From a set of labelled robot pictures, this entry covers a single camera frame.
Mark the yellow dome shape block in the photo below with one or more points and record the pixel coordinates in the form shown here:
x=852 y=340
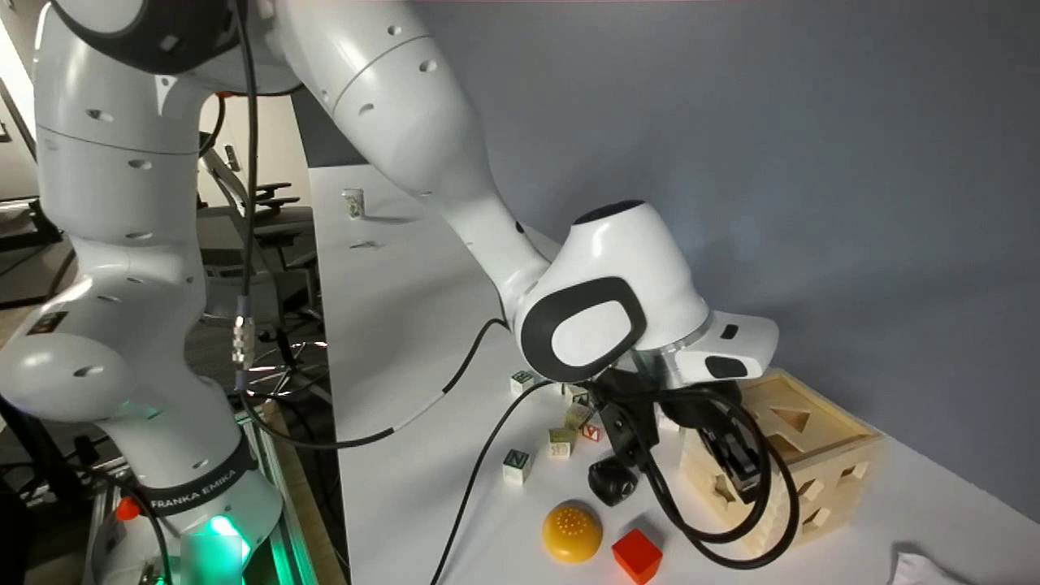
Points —
x=570 y=530

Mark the small clear cup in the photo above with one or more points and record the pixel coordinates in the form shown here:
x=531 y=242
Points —
x=352 y=203

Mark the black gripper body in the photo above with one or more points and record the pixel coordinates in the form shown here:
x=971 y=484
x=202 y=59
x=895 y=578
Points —
x=684 y=402

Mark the green edged alphabet block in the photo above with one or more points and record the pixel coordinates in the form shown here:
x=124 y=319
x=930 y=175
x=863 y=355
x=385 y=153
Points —
x=525 y=381

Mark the white paper sheet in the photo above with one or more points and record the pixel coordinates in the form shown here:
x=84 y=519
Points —
x=926 y=571

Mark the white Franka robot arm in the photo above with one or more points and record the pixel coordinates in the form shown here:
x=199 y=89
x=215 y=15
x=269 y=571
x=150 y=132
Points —
x=132 y=270

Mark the red letter Y block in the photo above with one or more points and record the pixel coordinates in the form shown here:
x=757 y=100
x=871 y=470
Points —
x=592 y=433

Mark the orange block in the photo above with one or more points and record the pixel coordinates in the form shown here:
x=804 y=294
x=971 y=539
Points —
x=639 y=554

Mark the globe drawing alphabet block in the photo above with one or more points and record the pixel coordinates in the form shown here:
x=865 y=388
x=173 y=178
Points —
x=560 y=445

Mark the wooden shape sorter box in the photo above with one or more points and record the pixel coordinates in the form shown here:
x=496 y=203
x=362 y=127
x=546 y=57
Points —
x=830 y=457

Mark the white wooden alphabet block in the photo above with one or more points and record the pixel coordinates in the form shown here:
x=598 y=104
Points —
x=519 y=466

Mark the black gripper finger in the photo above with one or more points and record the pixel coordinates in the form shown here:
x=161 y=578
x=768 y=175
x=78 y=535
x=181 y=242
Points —
x=743 y=461
x=632 y=440

